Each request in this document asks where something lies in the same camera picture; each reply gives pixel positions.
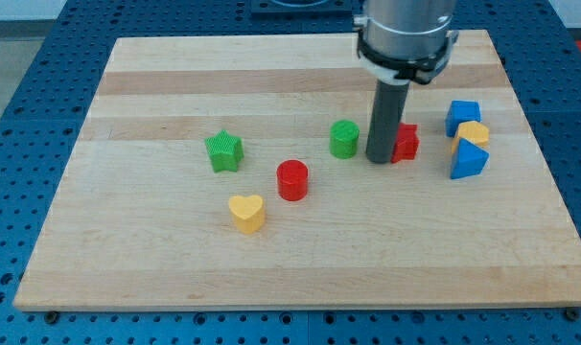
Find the green cylinder block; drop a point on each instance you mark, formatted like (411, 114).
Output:
(344, 136)

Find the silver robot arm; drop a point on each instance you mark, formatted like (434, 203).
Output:
(400, 41)

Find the green star block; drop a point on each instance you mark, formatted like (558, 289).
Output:
(225, 151)

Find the red star block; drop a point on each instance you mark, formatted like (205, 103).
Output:
(407, 143)

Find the red cylinder block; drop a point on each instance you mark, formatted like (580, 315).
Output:
(292, 180)

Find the yellow heart block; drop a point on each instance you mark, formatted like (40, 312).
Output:
(248, 212)

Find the wooden board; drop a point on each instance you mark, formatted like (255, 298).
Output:
(140, 221)

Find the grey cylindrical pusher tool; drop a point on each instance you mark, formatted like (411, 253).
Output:
(387, 111)

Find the blue cube block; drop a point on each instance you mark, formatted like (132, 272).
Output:
(459, 112)

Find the blue triangle block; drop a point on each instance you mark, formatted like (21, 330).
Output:
(468, 159)

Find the yellow hexagon block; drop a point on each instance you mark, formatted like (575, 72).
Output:
(473, 131)

